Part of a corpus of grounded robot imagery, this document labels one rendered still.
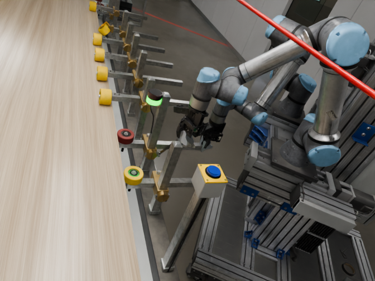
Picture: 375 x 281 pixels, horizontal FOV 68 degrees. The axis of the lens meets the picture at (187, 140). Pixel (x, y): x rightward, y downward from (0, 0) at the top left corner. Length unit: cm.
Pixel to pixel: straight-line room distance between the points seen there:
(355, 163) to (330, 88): 65
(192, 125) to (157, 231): 48
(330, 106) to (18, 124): 121
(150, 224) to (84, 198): 35
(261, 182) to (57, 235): 93
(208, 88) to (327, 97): 41
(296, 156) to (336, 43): 55
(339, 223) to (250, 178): 43
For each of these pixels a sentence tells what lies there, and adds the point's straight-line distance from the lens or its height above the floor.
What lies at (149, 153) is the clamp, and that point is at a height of 86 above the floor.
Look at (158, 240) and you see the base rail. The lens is 124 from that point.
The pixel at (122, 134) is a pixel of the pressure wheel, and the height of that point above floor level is 90.
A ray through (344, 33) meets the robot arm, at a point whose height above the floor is 162.
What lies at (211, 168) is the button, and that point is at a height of 123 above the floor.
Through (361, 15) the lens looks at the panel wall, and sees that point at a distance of 410.
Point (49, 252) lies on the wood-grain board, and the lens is 95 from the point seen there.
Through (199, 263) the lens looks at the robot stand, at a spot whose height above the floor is 20.
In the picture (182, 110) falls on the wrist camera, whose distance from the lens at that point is 114.
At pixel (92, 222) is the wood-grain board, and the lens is 100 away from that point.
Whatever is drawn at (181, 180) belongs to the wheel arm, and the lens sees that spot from 126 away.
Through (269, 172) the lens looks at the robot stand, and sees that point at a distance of 140.
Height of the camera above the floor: 172
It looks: 35 degrees down
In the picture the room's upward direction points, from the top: 21 degrees clockwise
